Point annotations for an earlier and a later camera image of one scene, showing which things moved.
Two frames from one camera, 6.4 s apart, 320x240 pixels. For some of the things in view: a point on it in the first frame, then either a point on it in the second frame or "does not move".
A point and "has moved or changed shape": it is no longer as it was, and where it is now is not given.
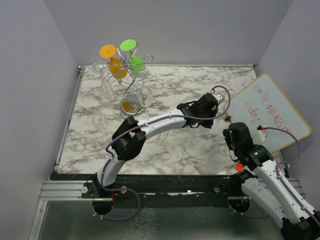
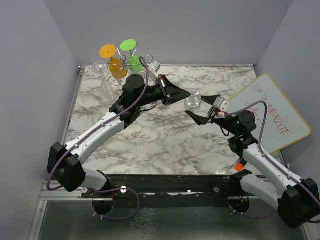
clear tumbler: [204, 131] has moved or changed shape
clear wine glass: [106, 91] does not move
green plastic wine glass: [137, 66] does not move
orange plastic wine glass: [117, 68] does not move
